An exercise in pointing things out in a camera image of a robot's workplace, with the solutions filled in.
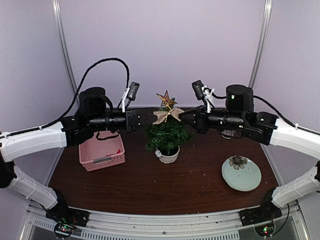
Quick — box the light green floral plate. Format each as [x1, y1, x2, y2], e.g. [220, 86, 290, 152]
[221, 155, 262, 192]

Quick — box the left aluminium frame post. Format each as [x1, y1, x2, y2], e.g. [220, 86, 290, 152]
[52, 0, 77, 94]

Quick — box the clear drinking glass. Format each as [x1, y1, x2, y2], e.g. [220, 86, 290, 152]
[221, 130, 235, 140]

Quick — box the right aluminium frame post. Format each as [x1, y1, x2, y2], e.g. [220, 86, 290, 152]
[248, 0, 273, 88]

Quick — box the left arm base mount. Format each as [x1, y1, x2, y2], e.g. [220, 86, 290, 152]
[42, 206, 90, 239]

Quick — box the aluminium front rail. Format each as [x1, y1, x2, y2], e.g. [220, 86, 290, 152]
[20, 192, 320, 240]

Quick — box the pink plastic basket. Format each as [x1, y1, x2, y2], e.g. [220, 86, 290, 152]
[78, 131, 126, 172]

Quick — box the small green christmas tree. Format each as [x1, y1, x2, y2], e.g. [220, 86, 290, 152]
[145, 107, 193, 155]

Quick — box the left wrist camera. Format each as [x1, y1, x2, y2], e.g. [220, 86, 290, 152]
[120, 81, 140, 113]

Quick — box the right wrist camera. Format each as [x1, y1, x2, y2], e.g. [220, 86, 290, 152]
[191, 80, 215, 113]

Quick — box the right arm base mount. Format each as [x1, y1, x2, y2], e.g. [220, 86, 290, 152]
[238, 206, 283, 238]

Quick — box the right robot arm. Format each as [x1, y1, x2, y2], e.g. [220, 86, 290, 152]
[179, 80, 320, 221]

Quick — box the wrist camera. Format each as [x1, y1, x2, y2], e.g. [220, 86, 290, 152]
[191, 80, 215, 113]
[120, 81, 140, 113]

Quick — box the burlap bow ornament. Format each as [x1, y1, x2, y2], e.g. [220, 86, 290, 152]
[152, 107, 185, 125]

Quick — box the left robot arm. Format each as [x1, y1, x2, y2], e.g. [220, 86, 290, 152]
[0, 81, 140, 222]

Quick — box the white tree pot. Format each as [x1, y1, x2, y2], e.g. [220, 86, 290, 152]
[156, 146, 180, 164]

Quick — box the gold star ornament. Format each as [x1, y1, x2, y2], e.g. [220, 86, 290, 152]
[156, 90, 177, 110]

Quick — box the aluminium frame post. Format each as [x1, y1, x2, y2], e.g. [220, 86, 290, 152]
[52, 0, 77, 94]
[248, 0, 273, 88]

